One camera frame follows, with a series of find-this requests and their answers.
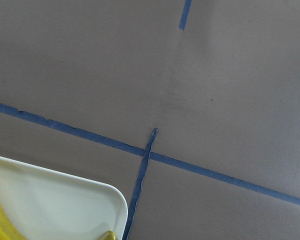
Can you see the yellow toy banana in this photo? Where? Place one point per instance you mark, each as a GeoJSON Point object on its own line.
{"type": "Point", "coordinates": [108, 235]}

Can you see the white bear-print tray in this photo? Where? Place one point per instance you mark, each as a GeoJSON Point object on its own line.
{"type": "Point", "coordinates": [45, 204]}

